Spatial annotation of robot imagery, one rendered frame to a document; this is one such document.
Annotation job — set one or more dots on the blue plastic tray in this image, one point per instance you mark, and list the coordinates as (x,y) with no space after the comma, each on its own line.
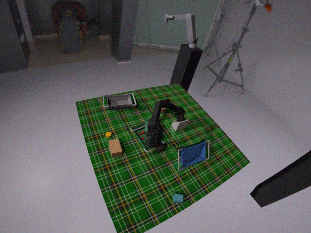
(193,154)

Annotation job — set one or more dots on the green plastic tray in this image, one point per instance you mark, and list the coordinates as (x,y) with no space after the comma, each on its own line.
(139,137)

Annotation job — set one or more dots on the small teal block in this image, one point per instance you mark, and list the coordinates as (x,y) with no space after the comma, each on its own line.
(177,198)

